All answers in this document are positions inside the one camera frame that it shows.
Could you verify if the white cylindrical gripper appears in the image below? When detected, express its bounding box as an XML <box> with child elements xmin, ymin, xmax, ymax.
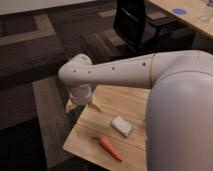
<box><xmin>65</xmin><ymin>84</ymin><xmax>101</xmax><ymax>113</ymax></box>

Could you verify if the white sponge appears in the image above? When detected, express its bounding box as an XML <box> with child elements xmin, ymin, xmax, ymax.
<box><xmin>111</xmin><ymin>116</ymin><xmax>133</xmax><ymax>137</ymax></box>

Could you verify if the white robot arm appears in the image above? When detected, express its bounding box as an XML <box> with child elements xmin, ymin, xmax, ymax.
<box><xmin>58</xmin><ymin>50</ymin><xmax>213</xmax><ymax>171</ymax></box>

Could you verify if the orange carrot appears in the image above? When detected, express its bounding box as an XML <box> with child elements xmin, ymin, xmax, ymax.
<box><xmin>93</xmin><ymin>136</ymin><xmax>122</xmax><ymax>162</ymax></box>

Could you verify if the black office chair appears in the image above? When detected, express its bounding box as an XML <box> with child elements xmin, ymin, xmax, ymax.
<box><xmin>112</xmin><ymin>0</ymin><xmax>179</xmax><ymax>54</ymax></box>

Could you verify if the blue round disc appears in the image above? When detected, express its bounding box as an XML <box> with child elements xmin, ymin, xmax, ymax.
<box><xmin>172</xmin><ymin>8</ymin><xmax>187</xmax><ymax>15</ymax></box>

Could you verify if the clear glass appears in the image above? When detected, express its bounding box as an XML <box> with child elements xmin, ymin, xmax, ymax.
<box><xmin>200</xmin><ymin>0</ymin><xmax>213</xmax><ymax>22</ymax></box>

